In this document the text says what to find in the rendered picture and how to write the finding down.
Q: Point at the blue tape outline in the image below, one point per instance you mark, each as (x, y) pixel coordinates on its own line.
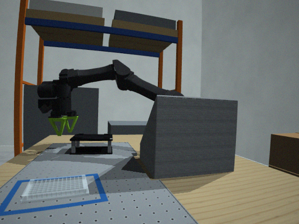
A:
(18, 183)

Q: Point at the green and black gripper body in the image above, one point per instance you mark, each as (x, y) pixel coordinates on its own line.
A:
(65, 109)

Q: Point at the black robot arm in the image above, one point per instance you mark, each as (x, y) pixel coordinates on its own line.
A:
(69, 79)

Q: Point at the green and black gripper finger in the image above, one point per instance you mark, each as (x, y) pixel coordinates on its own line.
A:
(73, 124)
(62, 120)

